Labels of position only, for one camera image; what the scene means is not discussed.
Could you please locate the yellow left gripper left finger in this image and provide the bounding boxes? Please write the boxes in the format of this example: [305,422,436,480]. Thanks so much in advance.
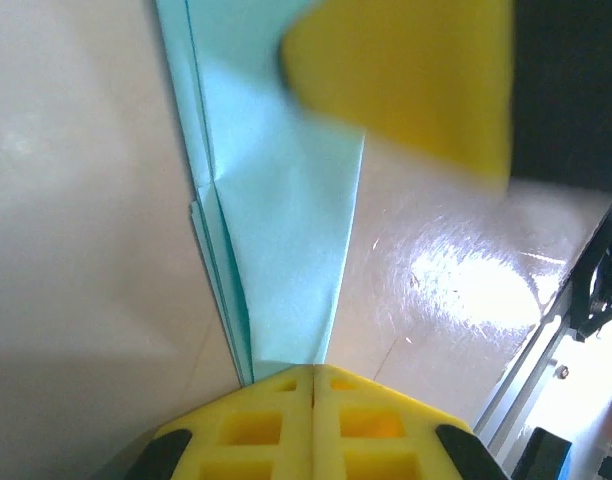
[103,365,313,480]

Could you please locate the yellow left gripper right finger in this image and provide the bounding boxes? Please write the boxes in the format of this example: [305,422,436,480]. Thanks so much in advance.
[313,365,507,480]

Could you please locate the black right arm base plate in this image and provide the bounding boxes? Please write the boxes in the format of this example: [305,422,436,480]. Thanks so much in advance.
[510,427,573,480]

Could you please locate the long aluminium base rail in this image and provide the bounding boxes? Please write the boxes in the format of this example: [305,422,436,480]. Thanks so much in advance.
[473,299,612,451]

